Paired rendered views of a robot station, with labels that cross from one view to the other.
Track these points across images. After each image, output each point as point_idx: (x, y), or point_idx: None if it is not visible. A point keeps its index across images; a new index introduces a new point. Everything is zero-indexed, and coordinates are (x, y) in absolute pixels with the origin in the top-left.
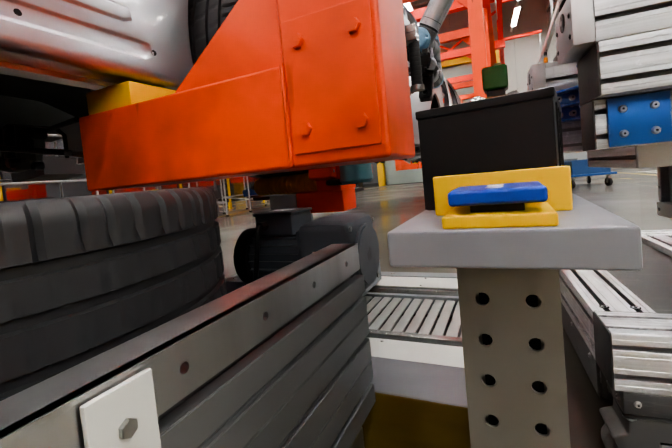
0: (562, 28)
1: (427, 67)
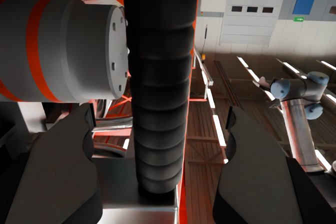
0: None
1: (222, 169)
